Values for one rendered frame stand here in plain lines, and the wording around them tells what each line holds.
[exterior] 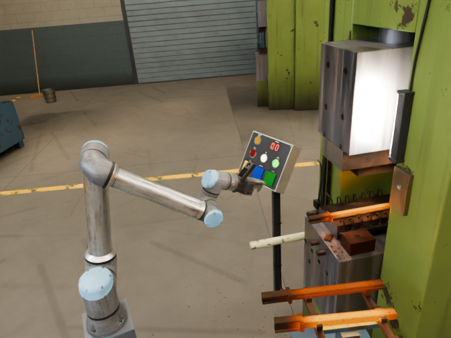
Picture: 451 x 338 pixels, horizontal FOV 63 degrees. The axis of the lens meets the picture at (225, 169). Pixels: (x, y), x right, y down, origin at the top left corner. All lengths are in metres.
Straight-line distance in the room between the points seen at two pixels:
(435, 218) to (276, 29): 5.32
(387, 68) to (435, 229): 0.59
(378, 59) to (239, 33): 8.15
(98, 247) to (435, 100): 1.51
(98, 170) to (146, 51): 8.16
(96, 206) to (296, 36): 5.12
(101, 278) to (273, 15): 5.31
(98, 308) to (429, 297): 1.36
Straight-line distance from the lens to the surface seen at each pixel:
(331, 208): 1.91
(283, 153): 2.11
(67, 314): 3.05
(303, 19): 6.37
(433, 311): 1.73
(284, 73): 6.56
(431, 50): 1.37
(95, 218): 1.80
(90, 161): 1.57
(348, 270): 1.76
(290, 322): 1.32
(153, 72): 9.69
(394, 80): 1.56
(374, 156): 1.69
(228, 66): 9.62
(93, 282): 1.83
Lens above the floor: 2.00
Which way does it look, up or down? 26 degrees down
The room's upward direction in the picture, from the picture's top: 5 degrees counter-clockwise
